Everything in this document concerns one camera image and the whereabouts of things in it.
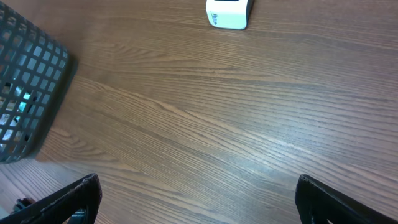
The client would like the grey plastic basket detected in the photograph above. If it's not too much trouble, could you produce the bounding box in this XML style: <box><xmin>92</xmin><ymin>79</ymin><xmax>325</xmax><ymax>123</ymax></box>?
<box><xmin>1</xmin><ymin>3</ymin><xmax>78</xmax><ymax>164</ymax></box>

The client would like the white barcode scanner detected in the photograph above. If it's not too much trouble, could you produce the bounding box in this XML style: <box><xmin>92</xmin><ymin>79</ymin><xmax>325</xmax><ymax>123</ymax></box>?
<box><xmin>206</xmin><ymin>0</ymin><xmax>254</xmax><ymax>30</ymax></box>

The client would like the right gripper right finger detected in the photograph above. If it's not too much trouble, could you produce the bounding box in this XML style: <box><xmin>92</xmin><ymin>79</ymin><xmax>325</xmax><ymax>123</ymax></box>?
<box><xmin>295</xmin><ymin>174</ymin><xmax>397</xmax><ymax>224</ymax></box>

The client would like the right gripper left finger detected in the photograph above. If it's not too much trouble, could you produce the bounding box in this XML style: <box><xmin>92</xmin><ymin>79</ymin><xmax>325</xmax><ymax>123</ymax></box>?
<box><xmin>1</xmin><ymin>173</ymin><xmax>102</xmax><ymax>224</ymax></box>

